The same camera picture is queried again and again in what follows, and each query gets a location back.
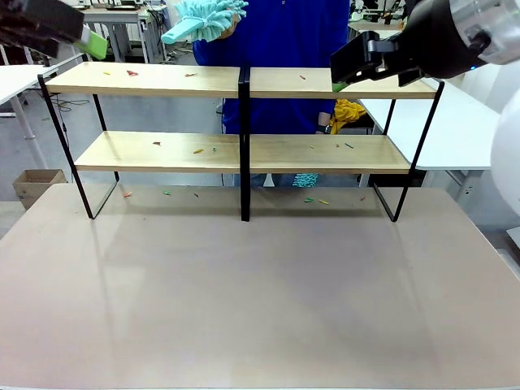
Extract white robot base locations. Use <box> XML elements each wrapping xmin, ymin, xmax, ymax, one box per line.
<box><xmin>505</xmin><ymin>226</ymin><xmax>520</xmax><ymax>282</ymax></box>

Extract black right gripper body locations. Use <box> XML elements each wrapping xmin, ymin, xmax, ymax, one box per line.
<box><xmin>380</xmin><ymin>0</ymin><xmax>488</xmax><ymax>80</ymax></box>

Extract person's blue jeans legs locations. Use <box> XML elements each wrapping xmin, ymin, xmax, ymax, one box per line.
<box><xmin>233</xmin><ymin>173</ymin><xmax>294</xmax><ymax>189</ymax></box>

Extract large teal chenille duster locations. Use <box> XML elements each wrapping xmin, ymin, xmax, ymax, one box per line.
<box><xmin>161</xmin><ymin>0</ymin><xmax>249</xmax><ymax>46</ymax></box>

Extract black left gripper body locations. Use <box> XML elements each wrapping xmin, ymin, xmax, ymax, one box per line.
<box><xmin>0</xmin><ymin>0</ymin><xmax>85</xmax><ymax>59</ymax></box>

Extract cardboard box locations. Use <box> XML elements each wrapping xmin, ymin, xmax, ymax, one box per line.
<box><xmin>11</xmin><ymin>168</ymin><xmax>68</xmax><ymax>210</ymax></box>

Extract two-tier wooden shelf black frame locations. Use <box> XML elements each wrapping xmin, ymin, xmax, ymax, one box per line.
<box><xmin>37</xmin><ymin>60</ymin><xmax>446</xmax><ymax>223</ymax></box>

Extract white side table grey leg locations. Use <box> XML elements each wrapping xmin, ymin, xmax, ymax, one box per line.
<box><xmin>0</xmin><ymin>52</ymin><xmax>85</xmax><ymax>170</ymax></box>

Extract white side table wide top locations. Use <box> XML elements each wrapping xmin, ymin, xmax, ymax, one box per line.
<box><xmin>357</xmin><ymin>79</ymin><xmax>504</xmax><ymax>202</ymax></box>

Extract small teal chenille duster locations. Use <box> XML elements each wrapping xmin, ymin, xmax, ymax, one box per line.
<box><xmin>292</xmin><ymin>173</ymin><xmax>320</xmax><ymax>189</ymax></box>

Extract yellow cloth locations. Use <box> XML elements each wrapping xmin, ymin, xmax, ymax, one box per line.
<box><xmin>329</xmin><ymin>98</ymin><xmax>369</xmax><ymax>135</ymax></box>

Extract person's blue sweater torso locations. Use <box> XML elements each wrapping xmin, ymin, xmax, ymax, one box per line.
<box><xmin>193</xmin><ymin>0</ymin><xmax>351</xmax><ymax>135</ymax></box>

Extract grey background workbench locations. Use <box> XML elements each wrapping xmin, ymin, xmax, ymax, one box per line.
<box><xmin>79</xmin><ymin>0</ymin><xmax>166</xmax><ymax>64</ymax></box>

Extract person's right hand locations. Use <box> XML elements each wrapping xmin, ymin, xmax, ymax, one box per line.
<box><xmin>219</xmin><ymin>18</ymin><xmax>241</xmax><ymax>41</ymax></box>

